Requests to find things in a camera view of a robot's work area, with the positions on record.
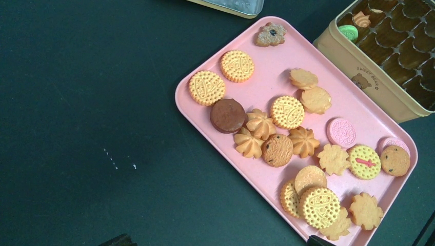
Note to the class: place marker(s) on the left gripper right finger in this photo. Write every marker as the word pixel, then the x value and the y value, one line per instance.
pixel 314 240

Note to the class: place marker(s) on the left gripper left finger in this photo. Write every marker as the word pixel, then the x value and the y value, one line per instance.
pixel 120 240

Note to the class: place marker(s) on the pink plastic tray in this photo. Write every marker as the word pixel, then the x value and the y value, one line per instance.
pixel 270 81

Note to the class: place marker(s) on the gold cookie tin box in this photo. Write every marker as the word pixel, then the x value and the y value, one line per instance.
pixel 392 60

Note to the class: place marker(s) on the green round cookie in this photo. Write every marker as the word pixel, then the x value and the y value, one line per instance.
pixel 349 31

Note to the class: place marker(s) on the beige flower cookie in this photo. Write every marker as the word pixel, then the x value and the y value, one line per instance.
pixel 333 159
pixel 316 100

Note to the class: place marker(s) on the yellow cookie red mark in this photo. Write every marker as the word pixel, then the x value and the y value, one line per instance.
pixel 365 162

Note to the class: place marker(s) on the brown chip cookie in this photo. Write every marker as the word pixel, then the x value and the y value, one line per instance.
pixel 395 161
pixel 277 150

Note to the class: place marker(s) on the orange swirl cookie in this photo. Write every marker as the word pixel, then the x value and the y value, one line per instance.
pixel 304 142
pixel 247 144
pixel 260 125

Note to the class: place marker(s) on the pale pink cookie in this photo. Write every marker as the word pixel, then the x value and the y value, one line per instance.
pixel 341 132
pixel 391 141

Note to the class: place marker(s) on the dark chocolate cookie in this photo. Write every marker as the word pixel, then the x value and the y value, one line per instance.
pixel 227 116

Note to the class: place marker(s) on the beige round cookie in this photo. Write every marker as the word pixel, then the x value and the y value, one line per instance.
pixel 303 79

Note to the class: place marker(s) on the brown flower cookie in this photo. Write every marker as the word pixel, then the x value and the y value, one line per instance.
pixel 271 34

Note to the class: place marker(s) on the clear plastic lid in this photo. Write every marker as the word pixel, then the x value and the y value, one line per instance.
pixel 248 9

